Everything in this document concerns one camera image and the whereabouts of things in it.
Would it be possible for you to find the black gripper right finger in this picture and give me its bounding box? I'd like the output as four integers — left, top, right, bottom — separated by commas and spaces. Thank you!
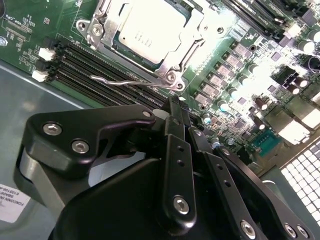
177, 97, 315, 240

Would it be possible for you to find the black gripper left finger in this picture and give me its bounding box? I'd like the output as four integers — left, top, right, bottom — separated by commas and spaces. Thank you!
21, 94, 198, 230

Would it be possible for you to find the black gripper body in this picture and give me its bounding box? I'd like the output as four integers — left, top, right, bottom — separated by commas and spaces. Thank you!
48, 157, 241, 240

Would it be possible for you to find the silver green CPU chip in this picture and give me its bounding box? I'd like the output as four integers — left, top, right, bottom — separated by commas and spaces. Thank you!
112, 0, 191, 65

